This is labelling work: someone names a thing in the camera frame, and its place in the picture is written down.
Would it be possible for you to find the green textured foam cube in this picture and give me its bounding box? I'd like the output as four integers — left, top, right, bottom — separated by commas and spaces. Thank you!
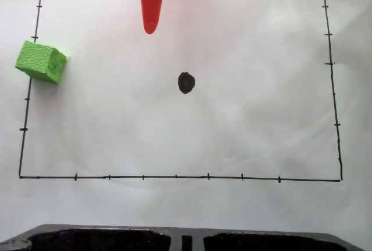
14, 40, 68, 85

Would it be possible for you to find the white paper sheet drawn rectangle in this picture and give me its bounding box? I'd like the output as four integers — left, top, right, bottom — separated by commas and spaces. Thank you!
0, 0, 372, 245

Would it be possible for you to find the black plastic tray frame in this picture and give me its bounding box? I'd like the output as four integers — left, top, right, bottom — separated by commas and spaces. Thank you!
0, 224, 372, 251

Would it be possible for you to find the black dot mark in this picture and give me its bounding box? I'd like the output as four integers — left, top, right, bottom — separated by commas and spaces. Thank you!
177, 71, 196, 95

